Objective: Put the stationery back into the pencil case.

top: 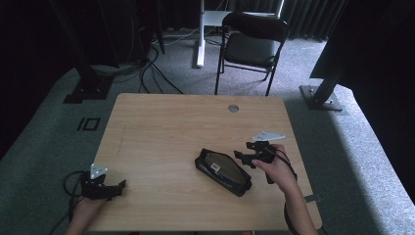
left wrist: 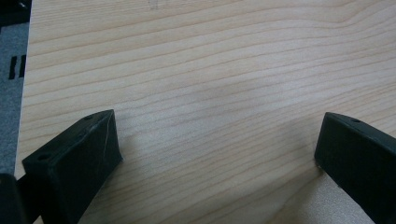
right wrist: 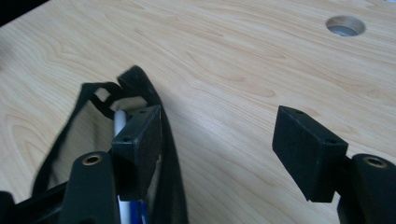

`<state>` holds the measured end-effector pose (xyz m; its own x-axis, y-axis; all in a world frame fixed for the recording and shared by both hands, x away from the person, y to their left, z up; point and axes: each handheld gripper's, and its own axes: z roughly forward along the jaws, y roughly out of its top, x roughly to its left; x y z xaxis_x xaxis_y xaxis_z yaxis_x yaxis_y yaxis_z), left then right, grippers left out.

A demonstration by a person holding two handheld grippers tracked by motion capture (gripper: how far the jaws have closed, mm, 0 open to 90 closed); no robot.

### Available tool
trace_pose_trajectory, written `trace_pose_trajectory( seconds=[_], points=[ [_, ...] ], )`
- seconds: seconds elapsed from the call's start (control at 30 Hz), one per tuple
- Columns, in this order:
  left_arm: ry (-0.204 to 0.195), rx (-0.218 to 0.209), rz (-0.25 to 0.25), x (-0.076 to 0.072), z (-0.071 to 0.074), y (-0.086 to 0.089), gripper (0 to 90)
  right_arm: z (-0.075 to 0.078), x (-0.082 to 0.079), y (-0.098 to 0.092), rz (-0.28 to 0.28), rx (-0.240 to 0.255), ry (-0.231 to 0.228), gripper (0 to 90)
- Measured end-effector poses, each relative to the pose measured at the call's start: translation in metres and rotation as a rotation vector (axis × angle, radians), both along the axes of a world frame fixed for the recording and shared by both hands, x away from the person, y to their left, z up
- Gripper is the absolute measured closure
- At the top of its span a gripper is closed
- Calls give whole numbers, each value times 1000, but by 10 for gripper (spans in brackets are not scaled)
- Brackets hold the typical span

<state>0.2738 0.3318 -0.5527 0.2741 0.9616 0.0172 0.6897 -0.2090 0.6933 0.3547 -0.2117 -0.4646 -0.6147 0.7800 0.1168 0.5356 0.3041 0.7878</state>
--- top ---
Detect left hand-held gripper cable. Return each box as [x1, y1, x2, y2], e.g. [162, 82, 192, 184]
[48, 169, 88, 235]

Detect person's left hand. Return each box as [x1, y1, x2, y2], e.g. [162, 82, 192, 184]
[71, 197, 108, 227]

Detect black stand with metal base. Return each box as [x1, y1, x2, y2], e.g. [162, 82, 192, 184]
[299, 0, 348, 116]

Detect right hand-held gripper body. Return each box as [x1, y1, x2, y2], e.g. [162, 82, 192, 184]
[246, 130, 287, 165]

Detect hand-held gripper cable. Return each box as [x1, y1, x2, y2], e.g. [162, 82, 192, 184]
[48, 169, 88, 235]
[273, 147, 299, 235]

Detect black folding chair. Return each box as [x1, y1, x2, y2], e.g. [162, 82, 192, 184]
[213, 12, 291, 97]

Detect white desk frame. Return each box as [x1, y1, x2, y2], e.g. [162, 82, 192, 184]
[195, 0, 286, 69]

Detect right hand-held gripper cable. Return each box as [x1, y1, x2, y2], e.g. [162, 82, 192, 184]
[273, 147, 299, 235]

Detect black pencil case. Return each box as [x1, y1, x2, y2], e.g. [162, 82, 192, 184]
[194, 148, 254, 198]

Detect black floor cables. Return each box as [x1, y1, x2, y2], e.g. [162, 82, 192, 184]
[91, 28, 184, 96]

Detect dark curtain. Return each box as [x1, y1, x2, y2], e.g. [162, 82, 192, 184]
[228, 0, 347, 42]

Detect grey tape tab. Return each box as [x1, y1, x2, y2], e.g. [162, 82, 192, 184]
[303, 194, 323, 204]

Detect white floor cable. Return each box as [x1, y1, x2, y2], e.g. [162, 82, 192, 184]
[152, 26, 201, 47]

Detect person's right hand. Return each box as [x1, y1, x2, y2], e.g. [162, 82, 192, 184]
[251, 144, 298, 194]

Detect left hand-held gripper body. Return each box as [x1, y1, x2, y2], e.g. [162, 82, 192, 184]
[80, 163, 113, 201]

